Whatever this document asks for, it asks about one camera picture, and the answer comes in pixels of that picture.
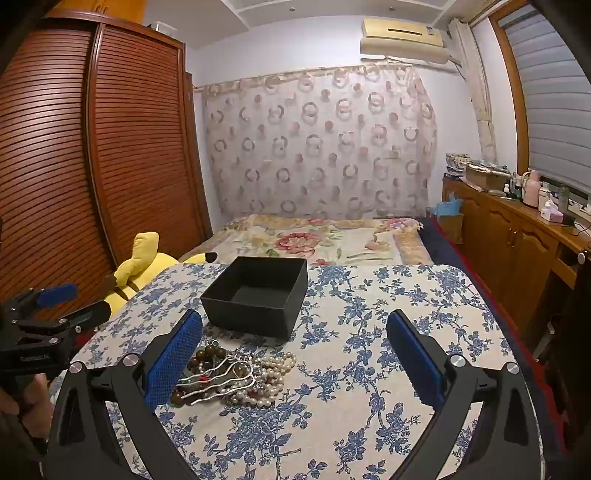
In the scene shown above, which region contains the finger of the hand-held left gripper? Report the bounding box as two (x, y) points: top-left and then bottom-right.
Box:
(44, 300), (112, 334)
(0, 283), (78, 324)

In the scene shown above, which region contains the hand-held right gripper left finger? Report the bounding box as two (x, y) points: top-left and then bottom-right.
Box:
(46, 308), (204, 480)

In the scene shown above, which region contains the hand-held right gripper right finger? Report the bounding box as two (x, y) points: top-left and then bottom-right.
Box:
(386, 309), (548, 480)

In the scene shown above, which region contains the brown bead bracelet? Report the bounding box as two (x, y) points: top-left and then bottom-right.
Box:
(171, 340), (252, 407)

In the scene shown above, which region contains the silver hairpin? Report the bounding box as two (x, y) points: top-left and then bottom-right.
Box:
(178, 360), (257, 403)

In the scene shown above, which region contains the black box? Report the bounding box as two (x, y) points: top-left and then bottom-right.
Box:
(200, 257), (309, 341)

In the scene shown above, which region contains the pearl necklace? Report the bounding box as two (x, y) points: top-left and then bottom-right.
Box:
(222, 352), (297, 408)

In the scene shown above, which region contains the person's left hand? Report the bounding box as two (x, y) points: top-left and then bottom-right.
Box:
(0, 373), (52, 446)

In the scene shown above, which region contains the yellow plush toy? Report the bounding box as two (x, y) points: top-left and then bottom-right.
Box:
(102, 232), (219, 315)

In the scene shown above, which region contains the blue floral tablecloth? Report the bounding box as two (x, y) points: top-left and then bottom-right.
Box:
(69, 263), (513, 480)

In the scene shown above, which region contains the dark blue bed sheet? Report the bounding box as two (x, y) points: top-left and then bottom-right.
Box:
(418, 216), (499, 296)

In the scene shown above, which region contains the brown bin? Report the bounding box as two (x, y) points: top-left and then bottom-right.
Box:
(436, 215), (464, 244)

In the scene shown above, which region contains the wooden sideboard cabinet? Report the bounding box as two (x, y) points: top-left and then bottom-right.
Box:
(441, 175), (591, 352)

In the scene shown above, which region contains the blue plastic bag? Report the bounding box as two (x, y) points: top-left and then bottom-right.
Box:
(429, 194), (464, 217)

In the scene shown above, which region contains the floral bed blanket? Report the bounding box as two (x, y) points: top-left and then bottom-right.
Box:
(178, 213), (435, 267)

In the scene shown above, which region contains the wooden louvered wardrobe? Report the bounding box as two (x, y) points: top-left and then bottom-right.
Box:
(0, 9), (213, 324)

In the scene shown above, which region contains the cardboard box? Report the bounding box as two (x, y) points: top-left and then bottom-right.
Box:
(464, 164), (509, 191)

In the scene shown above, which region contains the patterned fabric bundle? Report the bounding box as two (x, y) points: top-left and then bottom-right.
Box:
(445, 153), (472, 178)

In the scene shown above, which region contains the pink tissue box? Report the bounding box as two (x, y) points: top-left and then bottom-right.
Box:
(539, 199), (565, 224)

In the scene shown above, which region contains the pink thermos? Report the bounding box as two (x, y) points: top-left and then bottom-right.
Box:
(523, 169), (542, 208)

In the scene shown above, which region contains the circle patterned curtain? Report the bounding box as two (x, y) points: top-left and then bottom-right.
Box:
(194, 65), (437, 220)

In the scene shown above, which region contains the beige gathered side curtain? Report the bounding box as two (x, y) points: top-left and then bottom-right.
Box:
(448, 18), (497, 162)

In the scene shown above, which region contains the grey window blind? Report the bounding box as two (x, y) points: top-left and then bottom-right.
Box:
(499, 0), (591, 199)

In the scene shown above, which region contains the beige air conditioner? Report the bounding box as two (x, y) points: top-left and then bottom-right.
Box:
(359, 17), (462, 70)

